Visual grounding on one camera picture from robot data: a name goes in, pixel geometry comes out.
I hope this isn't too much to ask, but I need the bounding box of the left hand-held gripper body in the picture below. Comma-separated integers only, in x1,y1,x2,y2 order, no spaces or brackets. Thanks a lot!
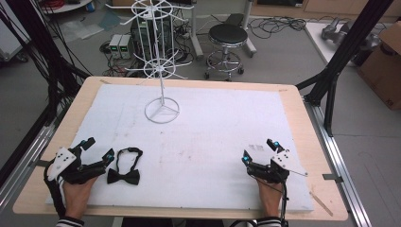
46,146,108,185

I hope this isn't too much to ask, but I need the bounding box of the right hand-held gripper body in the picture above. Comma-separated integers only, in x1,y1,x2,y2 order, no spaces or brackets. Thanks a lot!
246,148,309,184

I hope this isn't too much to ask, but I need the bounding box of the black bow tie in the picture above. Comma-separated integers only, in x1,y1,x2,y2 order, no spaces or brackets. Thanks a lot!
106,147,144,186

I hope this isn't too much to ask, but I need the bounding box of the white wire display rack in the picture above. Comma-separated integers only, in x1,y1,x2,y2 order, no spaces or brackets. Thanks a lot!
104,0,196,125

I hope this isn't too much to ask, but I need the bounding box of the person's left hand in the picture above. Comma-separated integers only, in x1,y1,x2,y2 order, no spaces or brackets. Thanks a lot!
61,176,99,220

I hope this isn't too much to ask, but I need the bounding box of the person's right hand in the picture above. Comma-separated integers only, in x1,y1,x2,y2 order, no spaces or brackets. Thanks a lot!
255,177,284,219

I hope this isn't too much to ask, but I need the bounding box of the wooden table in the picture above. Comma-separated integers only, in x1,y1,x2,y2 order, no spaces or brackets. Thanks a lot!
12,75,350,222

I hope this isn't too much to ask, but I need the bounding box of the white foam mat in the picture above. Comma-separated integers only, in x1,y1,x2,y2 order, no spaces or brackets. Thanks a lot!
44,82,316,213

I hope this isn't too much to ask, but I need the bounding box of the person's left striped sleeve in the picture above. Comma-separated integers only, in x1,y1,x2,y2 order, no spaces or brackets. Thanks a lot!
55,215,85,227

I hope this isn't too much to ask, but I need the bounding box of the person's striped sleeve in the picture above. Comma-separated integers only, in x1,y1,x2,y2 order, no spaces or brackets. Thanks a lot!
55,215,85,227
256,216,282,227

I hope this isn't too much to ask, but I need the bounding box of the grey tape strip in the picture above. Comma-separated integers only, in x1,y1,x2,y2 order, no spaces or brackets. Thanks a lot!
322,173,344,183

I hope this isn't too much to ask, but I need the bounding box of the person's right striped sleeve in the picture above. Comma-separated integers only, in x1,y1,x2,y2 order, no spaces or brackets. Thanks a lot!
256,216,282,227

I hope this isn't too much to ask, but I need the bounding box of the thin wooden stick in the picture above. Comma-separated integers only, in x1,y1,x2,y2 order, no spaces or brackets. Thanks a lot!
309,191,334,218

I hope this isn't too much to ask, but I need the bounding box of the grey bench power supply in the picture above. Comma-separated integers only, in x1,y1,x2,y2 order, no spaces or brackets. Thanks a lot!
118,33,135,60
108,33,123,60

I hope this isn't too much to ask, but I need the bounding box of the black round stool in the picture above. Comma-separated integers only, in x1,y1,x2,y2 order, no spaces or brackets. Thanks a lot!
203,23,250,82

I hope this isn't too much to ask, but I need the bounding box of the black computer tower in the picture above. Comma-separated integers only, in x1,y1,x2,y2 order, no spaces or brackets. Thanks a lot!
130,17,175,61

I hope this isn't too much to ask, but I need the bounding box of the brown cardboard box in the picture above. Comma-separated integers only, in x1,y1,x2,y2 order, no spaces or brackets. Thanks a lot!
357,21,401,111

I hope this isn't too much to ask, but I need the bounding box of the grey machine part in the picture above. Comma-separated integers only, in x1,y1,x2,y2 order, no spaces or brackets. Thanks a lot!
321,17,381,49

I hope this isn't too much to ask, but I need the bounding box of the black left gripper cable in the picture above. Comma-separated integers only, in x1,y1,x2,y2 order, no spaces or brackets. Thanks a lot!
43,159,68,219

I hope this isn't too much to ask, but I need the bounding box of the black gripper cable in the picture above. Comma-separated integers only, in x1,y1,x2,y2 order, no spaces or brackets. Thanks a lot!
43,159,68,219
252,175,290,227

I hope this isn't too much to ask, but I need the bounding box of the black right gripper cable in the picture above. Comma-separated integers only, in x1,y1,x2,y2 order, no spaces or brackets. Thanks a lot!
252,175,290,227

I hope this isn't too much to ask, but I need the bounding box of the aluminium rail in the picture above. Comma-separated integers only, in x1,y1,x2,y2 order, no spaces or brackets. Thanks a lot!
303,97,374,227
0,124,58,213

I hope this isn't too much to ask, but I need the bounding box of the black metal frame stand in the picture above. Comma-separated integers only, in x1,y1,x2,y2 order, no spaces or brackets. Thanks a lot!
295,0,395,138
0,0,93,188

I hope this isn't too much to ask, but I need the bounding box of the bundle of black cables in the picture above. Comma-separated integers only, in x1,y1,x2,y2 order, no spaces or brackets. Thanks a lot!
0,0,93,96

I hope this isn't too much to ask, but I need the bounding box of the tangle of black floor cables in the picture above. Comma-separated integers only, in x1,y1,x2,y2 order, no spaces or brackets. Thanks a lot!
210,13,335,41

